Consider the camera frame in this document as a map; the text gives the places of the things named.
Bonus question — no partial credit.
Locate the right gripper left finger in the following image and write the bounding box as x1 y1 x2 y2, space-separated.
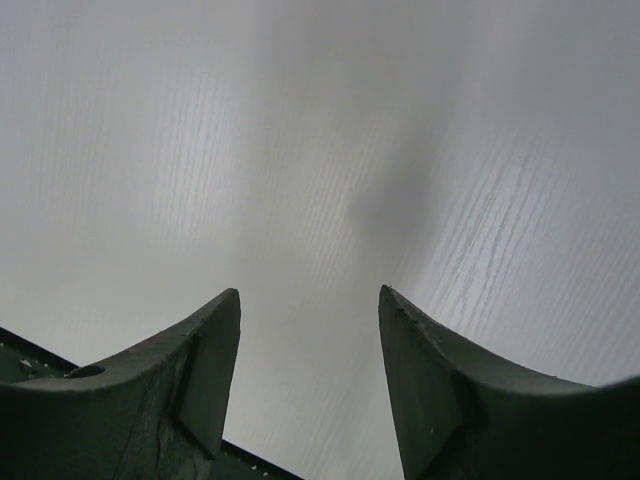
1 289 241 479

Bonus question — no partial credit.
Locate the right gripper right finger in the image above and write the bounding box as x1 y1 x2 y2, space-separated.
378 286 639 479

